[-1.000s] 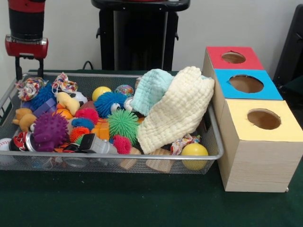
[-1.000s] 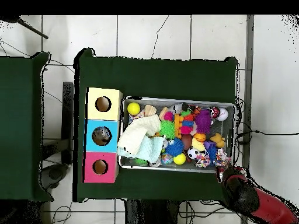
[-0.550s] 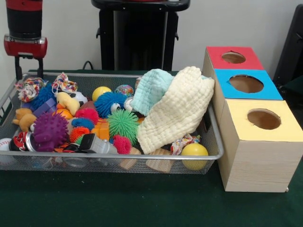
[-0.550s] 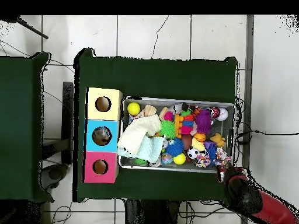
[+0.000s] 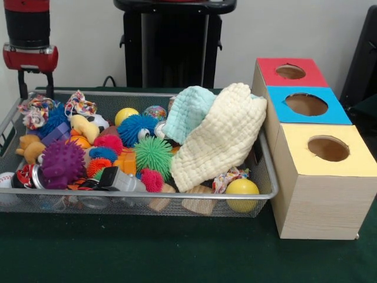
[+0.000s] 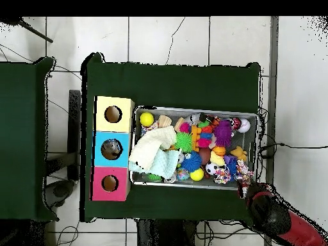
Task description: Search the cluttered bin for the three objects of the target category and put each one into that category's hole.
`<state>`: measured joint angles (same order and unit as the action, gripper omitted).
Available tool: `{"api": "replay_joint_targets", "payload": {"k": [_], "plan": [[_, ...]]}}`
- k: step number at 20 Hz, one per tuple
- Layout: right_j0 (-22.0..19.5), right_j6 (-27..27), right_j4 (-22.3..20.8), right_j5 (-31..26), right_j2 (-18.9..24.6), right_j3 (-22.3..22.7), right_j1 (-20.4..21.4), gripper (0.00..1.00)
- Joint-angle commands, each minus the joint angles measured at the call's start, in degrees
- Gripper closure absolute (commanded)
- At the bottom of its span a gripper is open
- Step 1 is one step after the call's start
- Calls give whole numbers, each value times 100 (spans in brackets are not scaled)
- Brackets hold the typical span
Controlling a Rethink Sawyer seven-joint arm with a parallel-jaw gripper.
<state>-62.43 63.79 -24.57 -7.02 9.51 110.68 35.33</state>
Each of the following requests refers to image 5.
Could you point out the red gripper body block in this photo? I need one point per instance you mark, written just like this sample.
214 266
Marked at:
29 60

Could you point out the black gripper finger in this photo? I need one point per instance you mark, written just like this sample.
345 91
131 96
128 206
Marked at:
23 85
49 85

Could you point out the light blue waffle cloth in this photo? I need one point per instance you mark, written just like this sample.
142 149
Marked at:
188 112

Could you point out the cream waffle cloth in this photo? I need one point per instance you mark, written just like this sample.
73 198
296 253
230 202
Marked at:
221 138

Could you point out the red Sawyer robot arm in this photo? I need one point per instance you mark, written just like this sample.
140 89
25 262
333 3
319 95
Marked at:
28 23

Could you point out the wooden box with three holes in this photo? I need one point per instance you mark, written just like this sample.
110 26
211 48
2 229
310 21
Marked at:
324 206

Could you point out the crumpled colourful printed wrapper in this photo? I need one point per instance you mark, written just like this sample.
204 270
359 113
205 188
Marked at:
81 104
36 112

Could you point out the purple spiky rubber toy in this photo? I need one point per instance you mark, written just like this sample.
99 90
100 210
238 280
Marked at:
63 165

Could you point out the crushed black can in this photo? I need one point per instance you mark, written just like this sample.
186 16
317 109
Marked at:
25 178

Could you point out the blue spiky ball with eyes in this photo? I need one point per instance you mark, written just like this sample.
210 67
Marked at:
135 126

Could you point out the white baseball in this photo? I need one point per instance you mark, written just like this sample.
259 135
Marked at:
6 180

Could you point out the plain green spiky ball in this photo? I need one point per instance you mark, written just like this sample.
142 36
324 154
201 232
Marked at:
153 156

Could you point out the dark green table cloth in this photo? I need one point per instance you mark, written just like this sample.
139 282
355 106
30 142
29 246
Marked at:
147 250

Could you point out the large yellow ball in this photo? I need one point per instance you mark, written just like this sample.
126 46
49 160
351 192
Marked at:
242 195

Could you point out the black chair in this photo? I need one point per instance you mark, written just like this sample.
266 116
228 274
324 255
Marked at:
365 59

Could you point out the neighbouring green covered table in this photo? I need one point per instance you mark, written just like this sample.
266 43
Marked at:
368 118

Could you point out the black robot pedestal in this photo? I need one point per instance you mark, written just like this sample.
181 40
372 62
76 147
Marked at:
165 44

